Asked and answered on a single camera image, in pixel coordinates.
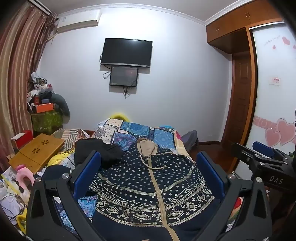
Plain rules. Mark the small black wall monitor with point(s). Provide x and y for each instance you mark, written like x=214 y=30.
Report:
x=123 y=76

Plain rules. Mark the brown wooden door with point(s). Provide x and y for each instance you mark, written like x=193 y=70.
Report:
x=240 y=92

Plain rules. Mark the black garment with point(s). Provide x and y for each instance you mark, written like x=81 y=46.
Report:
x=99 y=153

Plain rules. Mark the striped brown curtain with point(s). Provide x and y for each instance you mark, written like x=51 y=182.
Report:
x=16 y=69

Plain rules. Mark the white air conditioner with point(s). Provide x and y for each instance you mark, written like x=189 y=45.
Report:
x=78 y=22

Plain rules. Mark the wooden folding lap table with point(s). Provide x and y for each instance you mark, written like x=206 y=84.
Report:
x=34 y=153

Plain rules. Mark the navy patterned hooded jacket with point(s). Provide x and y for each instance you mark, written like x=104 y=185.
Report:
x=148 y=185

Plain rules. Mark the pile of clothes and bags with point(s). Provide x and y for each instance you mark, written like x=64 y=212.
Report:
x=47 y=121

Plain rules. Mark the grey purple backpack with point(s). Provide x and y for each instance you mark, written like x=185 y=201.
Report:
x=190 y=139

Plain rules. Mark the pile of household clutter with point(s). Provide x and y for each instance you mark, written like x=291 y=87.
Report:
x=38 y=90

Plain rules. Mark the pink plastic toy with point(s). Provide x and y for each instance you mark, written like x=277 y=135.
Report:
x=23 y=176

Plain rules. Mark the small red door sticker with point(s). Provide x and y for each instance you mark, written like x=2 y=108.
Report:
x=275 y=81

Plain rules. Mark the black wall television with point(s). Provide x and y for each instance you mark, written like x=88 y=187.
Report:
x=126 y=52

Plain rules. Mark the striped beige cloth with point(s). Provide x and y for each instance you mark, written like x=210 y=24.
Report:
x=69 y=136

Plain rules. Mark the wooden overhead wardrobe cabinet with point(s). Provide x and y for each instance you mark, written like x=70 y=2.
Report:
x=226 y=32

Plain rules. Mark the red white box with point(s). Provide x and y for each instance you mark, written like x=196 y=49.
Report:
x=24 y=139

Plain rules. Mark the blue patchwork quilt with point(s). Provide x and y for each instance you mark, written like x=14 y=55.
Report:
x=138 y=132

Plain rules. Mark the orange box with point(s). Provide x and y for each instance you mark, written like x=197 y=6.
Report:
x=42 y=108

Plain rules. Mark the yellow blanket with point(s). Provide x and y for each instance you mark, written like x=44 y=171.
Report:
x=60 y=158

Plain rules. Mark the yellow headboard object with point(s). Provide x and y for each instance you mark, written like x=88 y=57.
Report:
x=118 y=115

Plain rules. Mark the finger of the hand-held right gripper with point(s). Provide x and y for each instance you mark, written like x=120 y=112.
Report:
x=262 y=147
x=240 y=151

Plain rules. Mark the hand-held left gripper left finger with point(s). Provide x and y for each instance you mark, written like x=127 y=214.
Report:
x=96 y=166

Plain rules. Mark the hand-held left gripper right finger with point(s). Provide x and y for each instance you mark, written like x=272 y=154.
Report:
x=209 y=172

